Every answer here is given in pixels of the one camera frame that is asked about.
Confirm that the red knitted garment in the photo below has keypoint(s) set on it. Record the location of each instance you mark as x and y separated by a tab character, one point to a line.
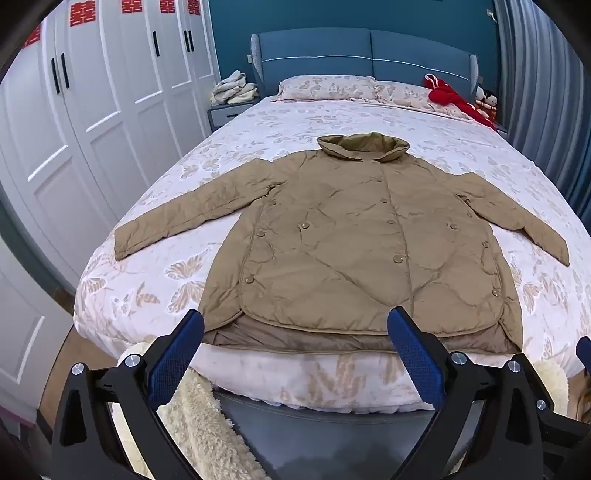
450	99

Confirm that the blue nightstand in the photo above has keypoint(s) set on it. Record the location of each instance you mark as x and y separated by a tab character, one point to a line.
226	117

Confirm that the bed with floral cover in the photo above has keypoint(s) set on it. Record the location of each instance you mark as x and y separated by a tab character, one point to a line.
286	124

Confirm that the white door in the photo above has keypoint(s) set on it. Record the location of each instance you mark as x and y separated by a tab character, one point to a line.
27	341

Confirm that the grey pleated curtain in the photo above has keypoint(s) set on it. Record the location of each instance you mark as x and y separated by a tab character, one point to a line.
545	92

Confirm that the pile of cream cloths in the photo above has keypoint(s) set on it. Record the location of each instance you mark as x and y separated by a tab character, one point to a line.
233	88

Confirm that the floral print pillow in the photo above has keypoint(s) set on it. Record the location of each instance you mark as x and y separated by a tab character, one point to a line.
406	94
323	87

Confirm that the blue upholstered headboard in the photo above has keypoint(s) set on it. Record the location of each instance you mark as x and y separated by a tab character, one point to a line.
323	50

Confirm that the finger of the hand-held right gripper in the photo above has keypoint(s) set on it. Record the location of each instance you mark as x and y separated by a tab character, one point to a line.
584	353

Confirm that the cream fluffy throw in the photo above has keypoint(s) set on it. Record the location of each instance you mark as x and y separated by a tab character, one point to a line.
203	429

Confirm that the red paper sticker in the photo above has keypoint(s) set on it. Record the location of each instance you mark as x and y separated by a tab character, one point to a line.
134	5
82	13
32	38
194	6
167	5

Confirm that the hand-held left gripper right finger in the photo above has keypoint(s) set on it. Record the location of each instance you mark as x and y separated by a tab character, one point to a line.
415	355

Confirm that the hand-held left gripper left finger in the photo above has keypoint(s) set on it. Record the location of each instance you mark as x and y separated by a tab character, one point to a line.
178	355

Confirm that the white panelled wardrobe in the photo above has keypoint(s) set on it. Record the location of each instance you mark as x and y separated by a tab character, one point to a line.
92	138

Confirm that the tan quilted jacket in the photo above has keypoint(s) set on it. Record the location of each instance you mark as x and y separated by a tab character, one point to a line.
332	230

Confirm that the plush doll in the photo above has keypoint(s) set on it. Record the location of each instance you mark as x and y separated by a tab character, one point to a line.
491	102
481	95

